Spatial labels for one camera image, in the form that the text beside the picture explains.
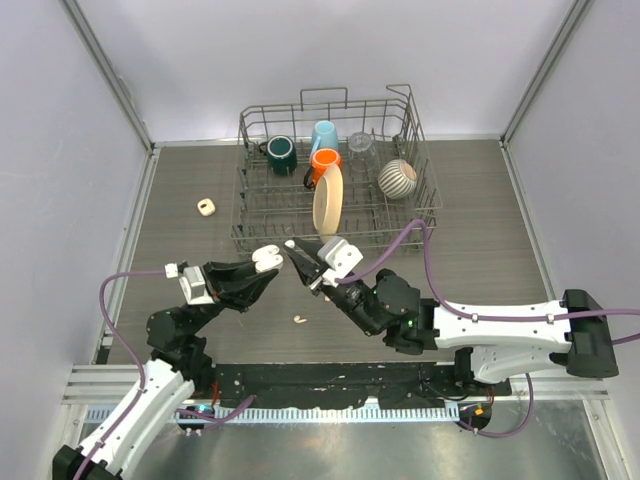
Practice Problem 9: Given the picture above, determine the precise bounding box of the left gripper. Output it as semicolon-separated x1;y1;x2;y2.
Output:
188;257;276;335

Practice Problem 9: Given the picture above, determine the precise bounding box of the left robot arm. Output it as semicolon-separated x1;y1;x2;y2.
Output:
52;245;284;479

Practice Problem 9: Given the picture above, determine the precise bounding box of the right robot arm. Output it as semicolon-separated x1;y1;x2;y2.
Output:
284;237;619;395

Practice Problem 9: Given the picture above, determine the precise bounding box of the beige earbud charging case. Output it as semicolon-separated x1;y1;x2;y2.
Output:
197;198;216;217

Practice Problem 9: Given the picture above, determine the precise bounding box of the beige oval plate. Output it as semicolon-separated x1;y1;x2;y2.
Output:
312;165;344;242

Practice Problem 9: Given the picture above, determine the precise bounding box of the orange mug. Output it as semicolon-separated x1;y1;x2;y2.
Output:
303;148;342;190

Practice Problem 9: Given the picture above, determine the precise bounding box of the dark green mug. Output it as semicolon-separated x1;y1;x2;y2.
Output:
258;135;297;176

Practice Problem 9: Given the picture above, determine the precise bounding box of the clear glass cup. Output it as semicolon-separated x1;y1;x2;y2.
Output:
347;131;376;174

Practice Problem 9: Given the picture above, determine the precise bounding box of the striped ceramic bowl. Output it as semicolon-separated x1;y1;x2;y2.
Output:
378;159;417;200

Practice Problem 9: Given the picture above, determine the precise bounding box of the light blue cup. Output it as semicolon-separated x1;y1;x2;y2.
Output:
311;120;339;154

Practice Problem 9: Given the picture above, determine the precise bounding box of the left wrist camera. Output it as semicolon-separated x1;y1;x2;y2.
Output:
164;263;215;305

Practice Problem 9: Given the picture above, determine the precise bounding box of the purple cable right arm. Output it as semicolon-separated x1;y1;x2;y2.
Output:
334;218;640;441

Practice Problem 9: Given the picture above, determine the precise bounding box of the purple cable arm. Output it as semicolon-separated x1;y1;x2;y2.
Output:
72;262;179;480
334;218;640;441

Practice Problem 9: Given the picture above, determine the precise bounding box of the grey wire dish rack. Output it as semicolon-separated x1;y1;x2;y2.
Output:
231;84;442;256

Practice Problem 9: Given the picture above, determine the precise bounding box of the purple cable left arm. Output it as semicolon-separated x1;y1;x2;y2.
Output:
72;262;179;480

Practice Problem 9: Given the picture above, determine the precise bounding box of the white slotted cable duct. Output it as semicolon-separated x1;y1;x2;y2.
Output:
83;402;459;425

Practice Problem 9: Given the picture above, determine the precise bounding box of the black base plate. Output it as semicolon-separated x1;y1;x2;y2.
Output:
210;362;512;410

